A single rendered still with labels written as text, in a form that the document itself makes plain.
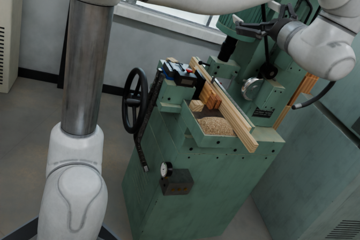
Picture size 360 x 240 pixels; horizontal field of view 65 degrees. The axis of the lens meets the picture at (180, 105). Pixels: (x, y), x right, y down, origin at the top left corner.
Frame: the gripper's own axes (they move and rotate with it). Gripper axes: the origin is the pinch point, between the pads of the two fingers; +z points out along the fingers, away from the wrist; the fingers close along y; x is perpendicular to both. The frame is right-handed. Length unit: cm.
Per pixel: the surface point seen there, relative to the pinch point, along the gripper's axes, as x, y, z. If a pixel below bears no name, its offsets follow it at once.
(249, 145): -36.5, -19.1, -23.4
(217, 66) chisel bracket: -24.4, -13.1, 12.1
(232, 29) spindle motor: -9.4, -4.5, 9.6
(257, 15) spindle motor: -6.4, 5.4, 6.8
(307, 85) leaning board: -153, 95, 90
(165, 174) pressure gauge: -44, -52, -13
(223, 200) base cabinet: -96, -33, -6
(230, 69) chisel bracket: -29.1, -7.7, 12.1
